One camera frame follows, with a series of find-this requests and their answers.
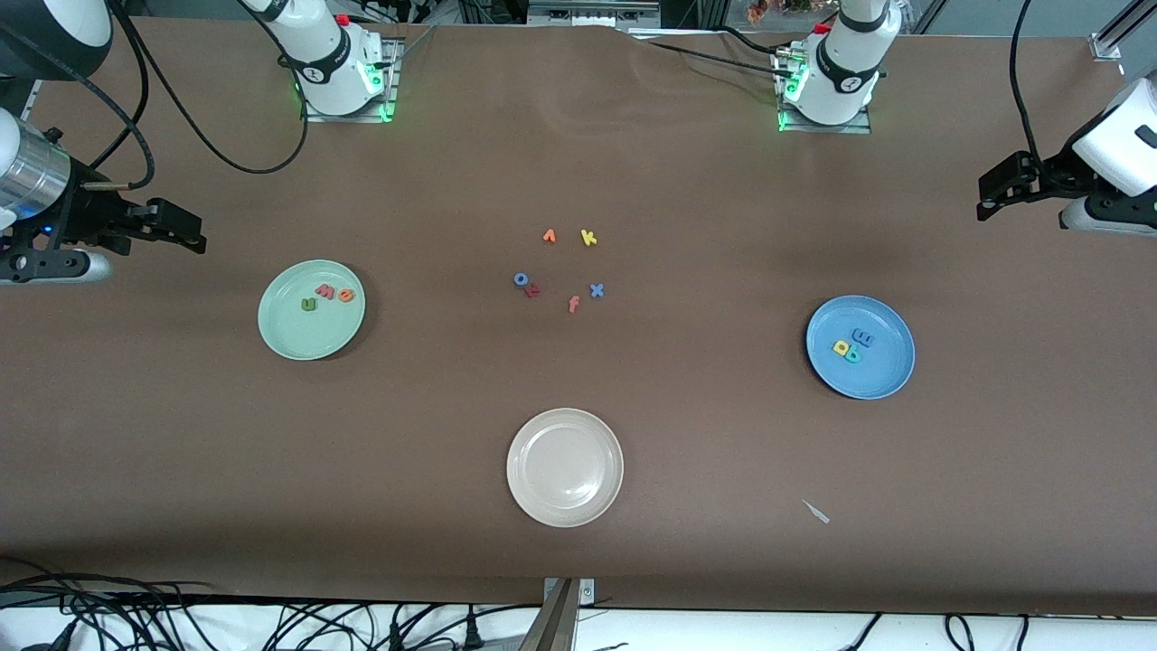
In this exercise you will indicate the aluminium profile bar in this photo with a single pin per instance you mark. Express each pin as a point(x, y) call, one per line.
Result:
point(553, 628)

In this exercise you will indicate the green round plate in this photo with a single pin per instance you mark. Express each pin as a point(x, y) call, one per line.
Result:
point(312, 334)

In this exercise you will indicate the small white tape scrap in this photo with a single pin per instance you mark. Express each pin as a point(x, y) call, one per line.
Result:
point(818, 514)

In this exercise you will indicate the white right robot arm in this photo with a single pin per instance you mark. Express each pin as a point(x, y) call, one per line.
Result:
point(325, 54)

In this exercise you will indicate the aluminium corner frame post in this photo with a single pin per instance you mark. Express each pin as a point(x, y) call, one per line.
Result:
point(1107, 43)

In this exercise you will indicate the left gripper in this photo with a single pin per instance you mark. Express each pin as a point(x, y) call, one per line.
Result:
point(1056, 174)

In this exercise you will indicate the blue round plate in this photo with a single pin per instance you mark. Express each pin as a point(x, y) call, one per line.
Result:
point(877, 371)

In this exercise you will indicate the beige round plate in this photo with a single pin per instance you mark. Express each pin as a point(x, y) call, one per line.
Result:
point(565, 467)

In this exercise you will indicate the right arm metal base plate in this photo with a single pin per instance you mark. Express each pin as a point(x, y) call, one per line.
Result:
point(390, 99)

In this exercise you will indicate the small metal bracket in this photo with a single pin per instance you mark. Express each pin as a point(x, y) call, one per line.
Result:
point(587, 592)

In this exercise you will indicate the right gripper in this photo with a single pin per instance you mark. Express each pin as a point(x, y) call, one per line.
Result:
point(83, 220)

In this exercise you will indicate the grey metal background rack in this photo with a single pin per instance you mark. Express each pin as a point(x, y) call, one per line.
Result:
point(587, 11)

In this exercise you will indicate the orange artificial flowers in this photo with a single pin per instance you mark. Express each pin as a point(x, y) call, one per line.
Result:
point(759, 11)

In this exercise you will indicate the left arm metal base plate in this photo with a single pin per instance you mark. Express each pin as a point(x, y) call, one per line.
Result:
point(823, 129)

